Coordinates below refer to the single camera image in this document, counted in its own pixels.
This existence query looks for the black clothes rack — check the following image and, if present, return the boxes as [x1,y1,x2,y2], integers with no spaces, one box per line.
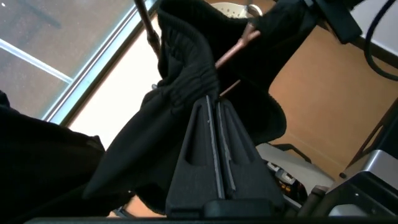
[133,0,162,60]

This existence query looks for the white laundry basket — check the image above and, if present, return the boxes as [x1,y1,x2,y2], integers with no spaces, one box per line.
[211,1,264,19]

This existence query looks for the window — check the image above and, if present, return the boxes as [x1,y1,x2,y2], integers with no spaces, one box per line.
[0,0,158,126]

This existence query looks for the black shorts with white cords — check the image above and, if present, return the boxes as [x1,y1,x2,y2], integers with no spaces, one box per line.
[82,0,320,215]

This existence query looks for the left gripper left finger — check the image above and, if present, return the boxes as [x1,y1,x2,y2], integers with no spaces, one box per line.
[165,95,226,218]

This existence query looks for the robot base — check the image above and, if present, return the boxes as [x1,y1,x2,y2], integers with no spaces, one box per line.
[256,99,398,218]

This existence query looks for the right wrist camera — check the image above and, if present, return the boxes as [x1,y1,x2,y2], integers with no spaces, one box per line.
[306,0,363,45]

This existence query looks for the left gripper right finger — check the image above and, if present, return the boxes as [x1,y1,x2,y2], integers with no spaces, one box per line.
[216,98,285,216]

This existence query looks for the black cable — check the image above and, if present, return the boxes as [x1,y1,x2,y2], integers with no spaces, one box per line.
[363,0,398,82]

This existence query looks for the pink clothes hanger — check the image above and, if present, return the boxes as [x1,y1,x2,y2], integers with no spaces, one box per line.
[214,22,262,98]

